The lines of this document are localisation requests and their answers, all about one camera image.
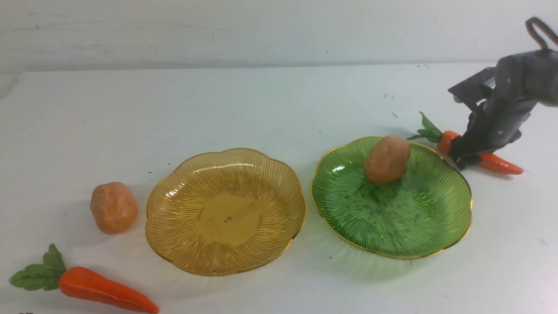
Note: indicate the toy carrot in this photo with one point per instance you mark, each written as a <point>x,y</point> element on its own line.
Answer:
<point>443,141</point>
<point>80,283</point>

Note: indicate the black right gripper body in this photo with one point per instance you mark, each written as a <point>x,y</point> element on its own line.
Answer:
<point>502,97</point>

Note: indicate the toy potato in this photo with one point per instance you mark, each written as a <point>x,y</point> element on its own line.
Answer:
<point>113,207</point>
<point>387,160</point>

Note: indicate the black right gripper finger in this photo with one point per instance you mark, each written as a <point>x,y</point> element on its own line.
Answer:
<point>468,152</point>

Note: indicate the green ribbed plastic plate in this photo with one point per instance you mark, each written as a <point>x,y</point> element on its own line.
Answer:
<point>428,210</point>

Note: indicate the amber ribbed plastic plate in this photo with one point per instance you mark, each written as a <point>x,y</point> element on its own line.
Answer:
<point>224,213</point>

